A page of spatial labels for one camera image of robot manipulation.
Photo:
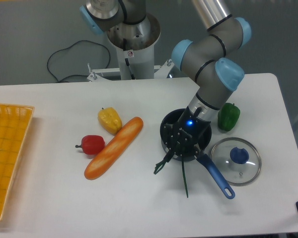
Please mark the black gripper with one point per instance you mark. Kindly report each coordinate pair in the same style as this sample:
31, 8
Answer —
185, 135

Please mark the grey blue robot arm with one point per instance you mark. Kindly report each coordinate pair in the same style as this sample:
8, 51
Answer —
204, 62

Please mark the green bell pepper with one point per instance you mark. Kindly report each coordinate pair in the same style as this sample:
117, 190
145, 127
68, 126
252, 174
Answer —
228, 117

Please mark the orange baguette bread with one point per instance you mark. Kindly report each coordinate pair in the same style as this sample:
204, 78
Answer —
114, 149

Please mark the glass lid with blue knob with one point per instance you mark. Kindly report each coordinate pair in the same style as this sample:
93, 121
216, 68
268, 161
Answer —
238, 160

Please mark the yellow bell pepper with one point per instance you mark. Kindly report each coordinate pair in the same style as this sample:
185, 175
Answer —
109, 120

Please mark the red bell pepper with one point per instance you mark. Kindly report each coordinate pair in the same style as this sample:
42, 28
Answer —
91, 144

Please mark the yellow woven basket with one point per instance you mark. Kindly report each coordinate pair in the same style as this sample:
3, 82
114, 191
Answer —
15, 121

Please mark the dark pot with blue handle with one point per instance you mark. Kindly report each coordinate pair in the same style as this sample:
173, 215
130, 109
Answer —
206, 161

